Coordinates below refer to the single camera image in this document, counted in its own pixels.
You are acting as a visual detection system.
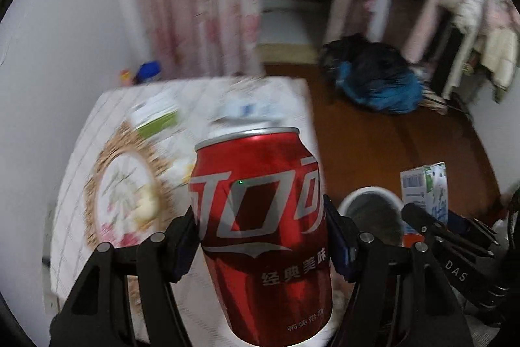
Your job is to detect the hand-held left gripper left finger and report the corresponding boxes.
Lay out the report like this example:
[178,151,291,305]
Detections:
[49,206,201,347]

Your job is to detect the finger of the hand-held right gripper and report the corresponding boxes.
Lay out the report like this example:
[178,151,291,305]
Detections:
[448,211,502,246]
[400,203,496,259]

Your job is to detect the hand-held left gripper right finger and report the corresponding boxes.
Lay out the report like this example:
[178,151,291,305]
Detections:
[323,194,475,347]

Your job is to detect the white green milk carton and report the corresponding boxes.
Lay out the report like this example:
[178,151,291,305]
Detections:
[400,162,450,226]

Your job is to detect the white trash bin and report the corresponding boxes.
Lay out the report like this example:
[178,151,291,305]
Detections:
[338,186,408,249]

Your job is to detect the red soda can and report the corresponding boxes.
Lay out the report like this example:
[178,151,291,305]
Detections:
[189,127,334,347]

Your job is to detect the white patterned tablecloth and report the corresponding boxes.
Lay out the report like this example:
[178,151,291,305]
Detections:
[43,76,326,347]

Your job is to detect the green white box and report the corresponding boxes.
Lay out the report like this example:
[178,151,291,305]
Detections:
[129,92,182,141]

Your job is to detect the blue white packet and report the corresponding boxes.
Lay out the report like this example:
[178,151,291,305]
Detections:
[209,93,287,130]

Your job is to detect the blue black clothes pile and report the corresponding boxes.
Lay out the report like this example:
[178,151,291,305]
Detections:
[320,35,424,115]

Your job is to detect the blue capped bottle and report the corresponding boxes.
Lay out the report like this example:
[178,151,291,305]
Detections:
[135,61,162,85]

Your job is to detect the beige floor mat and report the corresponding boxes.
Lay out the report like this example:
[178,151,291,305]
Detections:
[259,43,319,64]

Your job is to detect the hanging pale clothes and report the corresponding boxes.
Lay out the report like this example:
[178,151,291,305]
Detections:
[406,0,520,104]

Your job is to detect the pink floral curtain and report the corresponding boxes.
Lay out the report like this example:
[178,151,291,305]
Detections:
[121,0,266,80]

